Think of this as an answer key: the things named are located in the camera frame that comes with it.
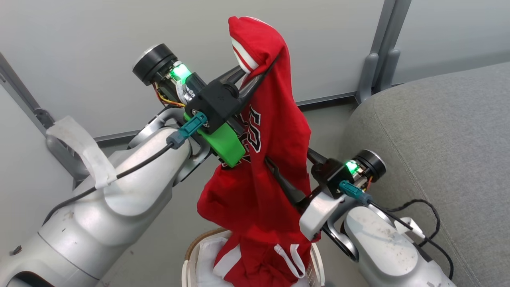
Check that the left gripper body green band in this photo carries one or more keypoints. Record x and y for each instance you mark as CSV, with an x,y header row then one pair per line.
x,y
225,145

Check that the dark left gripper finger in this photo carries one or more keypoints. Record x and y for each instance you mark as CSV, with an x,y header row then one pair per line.
x,y
233,75
249,91

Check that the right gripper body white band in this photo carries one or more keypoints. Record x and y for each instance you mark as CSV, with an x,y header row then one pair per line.
x,y
318,213

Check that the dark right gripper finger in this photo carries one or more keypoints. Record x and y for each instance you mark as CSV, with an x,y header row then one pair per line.
x,y
316,157
289,185

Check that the red sports garment white lettering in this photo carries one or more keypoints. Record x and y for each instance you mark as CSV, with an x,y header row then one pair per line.
x,y
275,131

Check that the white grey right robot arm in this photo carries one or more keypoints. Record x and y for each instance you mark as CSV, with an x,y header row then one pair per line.
x,y
382,247

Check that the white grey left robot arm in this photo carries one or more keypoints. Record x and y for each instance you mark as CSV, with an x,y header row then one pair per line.
x,y
99,223

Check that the white laundry basket woven rim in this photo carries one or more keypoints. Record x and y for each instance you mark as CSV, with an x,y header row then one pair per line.
x,y
317,265

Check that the white cloth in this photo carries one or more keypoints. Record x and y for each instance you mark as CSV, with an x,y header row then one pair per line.
x,y
207,259

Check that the grey fabric sofa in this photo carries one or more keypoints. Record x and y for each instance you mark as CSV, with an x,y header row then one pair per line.
x,y
438,131

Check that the grey metal partition foot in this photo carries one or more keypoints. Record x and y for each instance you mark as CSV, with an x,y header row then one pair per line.
x,y
59,155

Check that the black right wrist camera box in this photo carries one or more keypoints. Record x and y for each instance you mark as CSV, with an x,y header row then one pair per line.
x,y
330,177

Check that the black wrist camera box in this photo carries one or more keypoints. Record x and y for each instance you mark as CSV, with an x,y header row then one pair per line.
x,y
330,177
215,103

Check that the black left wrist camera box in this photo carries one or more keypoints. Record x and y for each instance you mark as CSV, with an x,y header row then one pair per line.
x,y
215,103

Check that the grey partition base rail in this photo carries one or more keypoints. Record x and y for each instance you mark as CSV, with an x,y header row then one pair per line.
x,y
330,99

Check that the grey metal partition post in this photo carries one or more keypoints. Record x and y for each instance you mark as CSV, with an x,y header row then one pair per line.
x,y
382,59

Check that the dark grey partition post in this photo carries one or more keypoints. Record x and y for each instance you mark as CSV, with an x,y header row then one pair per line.
x,y
24,89

